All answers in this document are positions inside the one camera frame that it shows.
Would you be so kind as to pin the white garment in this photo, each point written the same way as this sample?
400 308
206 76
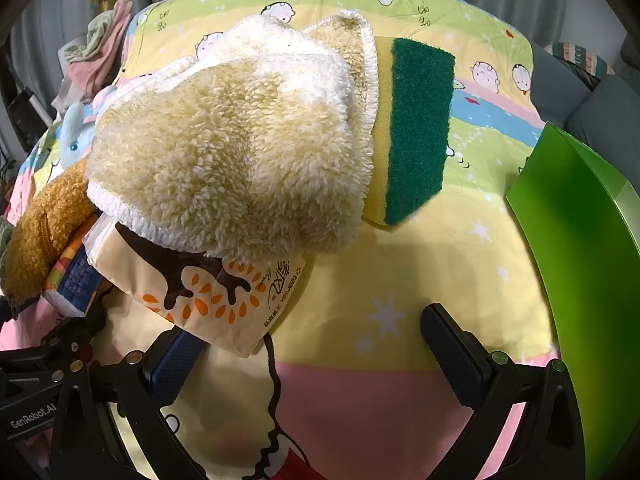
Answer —
65 92

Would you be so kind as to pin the pale green garment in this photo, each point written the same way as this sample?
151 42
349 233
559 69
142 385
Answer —
100 27

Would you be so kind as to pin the brown plush toy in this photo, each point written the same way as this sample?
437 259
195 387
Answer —
40 230

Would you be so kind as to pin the yellow and green sponge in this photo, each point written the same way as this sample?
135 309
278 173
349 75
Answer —
415 135

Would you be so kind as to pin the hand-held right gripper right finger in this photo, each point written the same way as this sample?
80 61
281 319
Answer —
450 345

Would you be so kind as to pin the cartoon printed blanket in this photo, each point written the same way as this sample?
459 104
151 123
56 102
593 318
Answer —
375 410

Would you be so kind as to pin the patterned cushion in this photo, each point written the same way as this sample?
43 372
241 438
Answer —
580 57

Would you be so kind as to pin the black appliance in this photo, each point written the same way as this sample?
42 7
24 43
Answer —
22 115

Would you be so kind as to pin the grey sofa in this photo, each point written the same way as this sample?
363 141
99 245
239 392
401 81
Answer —
595 110

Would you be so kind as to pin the pink towel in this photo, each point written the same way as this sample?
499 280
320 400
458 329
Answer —
95 67

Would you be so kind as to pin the cream fluffy towel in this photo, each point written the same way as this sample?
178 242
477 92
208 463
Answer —
225 135

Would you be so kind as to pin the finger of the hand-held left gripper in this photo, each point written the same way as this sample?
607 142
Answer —
75 332

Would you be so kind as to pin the blue and orange packet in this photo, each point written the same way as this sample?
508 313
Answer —
75 280

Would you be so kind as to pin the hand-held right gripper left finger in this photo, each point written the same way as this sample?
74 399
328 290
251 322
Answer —
167 375

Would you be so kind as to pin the cream orange print tissue packet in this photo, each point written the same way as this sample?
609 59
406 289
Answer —
210 300

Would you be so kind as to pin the blue elephant plush toy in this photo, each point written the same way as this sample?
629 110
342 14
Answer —
75 132

